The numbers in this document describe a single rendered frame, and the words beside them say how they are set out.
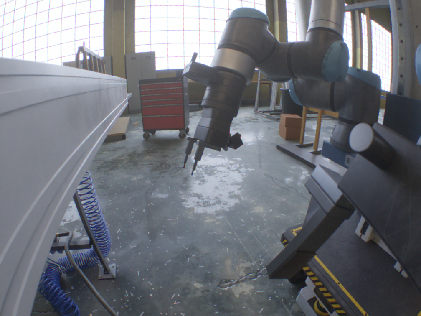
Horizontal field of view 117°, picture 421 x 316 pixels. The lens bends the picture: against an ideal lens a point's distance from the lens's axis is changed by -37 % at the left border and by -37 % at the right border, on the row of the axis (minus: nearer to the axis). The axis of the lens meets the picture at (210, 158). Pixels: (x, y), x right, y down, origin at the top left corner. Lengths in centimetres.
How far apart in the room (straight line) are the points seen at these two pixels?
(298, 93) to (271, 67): 30
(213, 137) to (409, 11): 81
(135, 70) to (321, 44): 650
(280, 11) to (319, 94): 848
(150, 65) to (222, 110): 646
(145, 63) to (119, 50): 97
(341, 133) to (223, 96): 46
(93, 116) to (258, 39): 34
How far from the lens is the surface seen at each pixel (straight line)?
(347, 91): 71
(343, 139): 72
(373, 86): 72
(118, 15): 729
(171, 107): 319
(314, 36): 48
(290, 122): 336
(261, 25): 46
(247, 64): 41
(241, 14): 45
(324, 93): 74
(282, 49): 50
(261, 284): 111
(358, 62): 1335
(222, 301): 105
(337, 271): 83
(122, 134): 369
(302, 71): 47
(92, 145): 18
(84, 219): 99
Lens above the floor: 92
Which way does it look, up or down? 22 degrees down
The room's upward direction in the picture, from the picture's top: 1 degrees counter-clockwise
